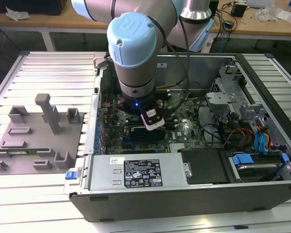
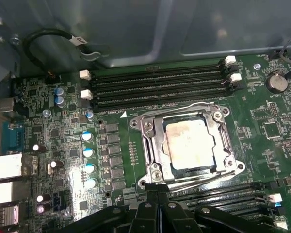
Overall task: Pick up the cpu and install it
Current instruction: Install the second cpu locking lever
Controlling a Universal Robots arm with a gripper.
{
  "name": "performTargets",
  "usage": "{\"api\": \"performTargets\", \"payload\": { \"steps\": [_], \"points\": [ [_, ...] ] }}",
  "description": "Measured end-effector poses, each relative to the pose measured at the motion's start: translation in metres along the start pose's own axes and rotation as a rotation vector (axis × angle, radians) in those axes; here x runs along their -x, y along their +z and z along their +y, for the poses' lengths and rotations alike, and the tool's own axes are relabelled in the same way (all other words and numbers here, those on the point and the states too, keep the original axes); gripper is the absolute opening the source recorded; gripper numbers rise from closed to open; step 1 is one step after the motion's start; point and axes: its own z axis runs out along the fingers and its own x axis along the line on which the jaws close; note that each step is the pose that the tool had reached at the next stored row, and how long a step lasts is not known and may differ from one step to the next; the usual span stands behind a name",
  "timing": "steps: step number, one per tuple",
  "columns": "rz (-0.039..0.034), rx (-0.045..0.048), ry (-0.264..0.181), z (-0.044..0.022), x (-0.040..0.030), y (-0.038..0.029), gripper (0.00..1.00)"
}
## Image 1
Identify grey case handle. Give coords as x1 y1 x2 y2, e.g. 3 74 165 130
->
92 51 107 70

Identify white camera on black mount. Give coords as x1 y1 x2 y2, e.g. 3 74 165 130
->
139 101 166 132

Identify blue flat wire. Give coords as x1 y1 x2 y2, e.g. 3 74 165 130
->
261 125 270 156
254 125 262 156

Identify black plastic shroud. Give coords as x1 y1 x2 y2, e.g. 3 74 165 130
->
178 148 232 185

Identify metal disk bay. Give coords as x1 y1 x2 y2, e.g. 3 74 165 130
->
205 64 249 123

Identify large black box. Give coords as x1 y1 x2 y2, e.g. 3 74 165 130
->
0 0 68 16

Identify black PC case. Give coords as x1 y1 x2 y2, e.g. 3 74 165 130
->
64 51 291 223

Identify green motherboard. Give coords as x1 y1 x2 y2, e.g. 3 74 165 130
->
97 89 209 155

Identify hard disk in blue carrier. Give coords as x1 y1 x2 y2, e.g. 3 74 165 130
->
229 152 291 184

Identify black graphics card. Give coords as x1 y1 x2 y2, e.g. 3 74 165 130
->
129 125 167 142

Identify light wooden desk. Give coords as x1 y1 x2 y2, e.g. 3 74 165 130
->
0 0 291 52

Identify clear plastic bag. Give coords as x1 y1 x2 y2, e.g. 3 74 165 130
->
256 3 283 23

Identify silver chipset heat sink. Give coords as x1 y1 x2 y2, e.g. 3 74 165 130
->
169 142 185 153

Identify black wire bundle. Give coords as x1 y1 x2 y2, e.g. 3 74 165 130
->
200 97 233 149

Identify grey parts rack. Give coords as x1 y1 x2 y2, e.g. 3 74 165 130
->
0 93 85 176

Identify black RAM slot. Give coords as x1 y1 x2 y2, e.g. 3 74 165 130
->
125 117 178 123

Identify red yellow wire bundle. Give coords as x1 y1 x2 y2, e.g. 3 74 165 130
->
223 128 256 149

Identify black tower box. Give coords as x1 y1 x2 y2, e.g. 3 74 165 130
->
210 0 220 18

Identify silver power supply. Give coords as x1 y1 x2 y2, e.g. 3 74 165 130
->
87 154 188 193

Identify blue case latch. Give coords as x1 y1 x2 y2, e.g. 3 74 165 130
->
65 170 78 181

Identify grey flat device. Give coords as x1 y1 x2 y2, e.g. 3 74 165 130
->
246 0 275 7

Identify small black cube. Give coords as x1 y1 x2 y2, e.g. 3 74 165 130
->
231 3 247 18

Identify crumpled white paper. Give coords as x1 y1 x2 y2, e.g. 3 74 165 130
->
5 6 30 20

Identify white open box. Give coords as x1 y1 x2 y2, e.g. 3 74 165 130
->
275 9 291 26

